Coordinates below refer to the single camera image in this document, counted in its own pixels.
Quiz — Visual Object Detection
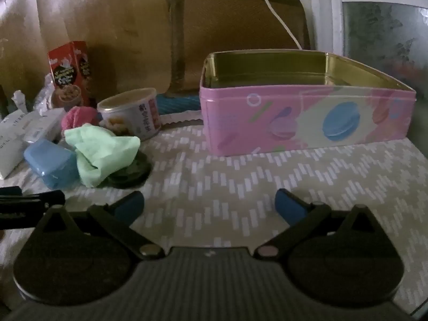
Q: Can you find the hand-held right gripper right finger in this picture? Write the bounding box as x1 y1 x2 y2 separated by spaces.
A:
253 188 382 260

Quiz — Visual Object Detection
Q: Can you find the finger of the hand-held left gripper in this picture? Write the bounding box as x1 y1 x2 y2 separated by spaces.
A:
0 186 66 231

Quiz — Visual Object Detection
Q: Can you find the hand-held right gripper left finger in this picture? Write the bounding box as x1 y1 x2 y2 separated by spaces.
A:
42 190 166 260

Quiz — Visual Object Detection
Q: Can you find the light green cloth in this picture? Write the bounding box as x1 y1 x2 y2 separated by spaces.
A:
64 123 141 188

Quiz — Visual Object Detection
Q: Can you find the pink tin box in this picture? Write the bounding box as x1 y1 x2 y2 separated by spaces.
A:
200 51 417 157

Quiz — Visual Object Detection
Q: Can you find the black round lid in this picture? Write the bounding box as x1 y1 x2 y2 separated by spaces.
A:
107 153 154 189

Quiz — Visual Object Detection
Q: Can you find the blue plastic case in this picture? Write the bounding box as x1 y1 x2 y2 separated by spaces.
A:
23 139 78 189

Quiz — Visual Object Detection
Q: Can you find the patterned tablecloth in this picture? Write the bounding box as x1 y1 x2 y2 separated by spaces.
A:
0 117 428 310

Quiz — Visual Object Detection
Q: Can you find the white printed bag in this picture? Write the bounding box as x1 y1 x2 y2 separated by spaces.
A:
0 108 66 180

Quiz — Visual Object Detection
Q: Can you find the food can with white label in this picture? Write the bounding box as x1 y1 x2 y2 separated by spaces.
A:
97 87 162 141

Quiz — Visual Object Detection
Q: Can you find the white scalloped liner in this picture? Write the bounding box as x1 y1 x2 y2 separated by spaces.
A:
161 110 203 128

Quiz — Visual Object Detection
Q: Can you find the teal ribbed mat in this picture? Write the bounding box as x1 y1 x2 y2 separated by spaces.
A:
156 94 201 116

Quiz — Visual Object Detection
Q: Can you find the clear plastic bag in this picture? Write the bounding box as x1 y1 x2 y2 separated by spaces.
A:
33 73 56 112

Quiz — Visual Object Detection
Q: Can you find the red cereal box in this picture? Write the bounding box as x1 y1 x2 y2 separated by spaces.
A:
48 41 97 111

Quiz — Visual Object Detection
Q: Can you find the wooden board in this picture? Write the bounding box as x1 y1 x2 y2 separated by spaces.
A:
0 0 175 108

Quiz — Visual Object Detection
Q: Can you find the brown tray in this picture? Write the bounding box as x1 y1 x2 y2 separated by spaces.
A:
169 0 311 95

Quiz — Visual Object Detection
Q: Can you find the white cable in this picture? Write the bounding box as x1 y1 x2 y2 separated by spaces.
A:
246 0 302 49

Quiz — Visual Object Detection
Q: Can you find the white window frame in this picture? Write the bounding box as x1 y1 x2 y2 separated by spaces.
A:
307 0 428 114

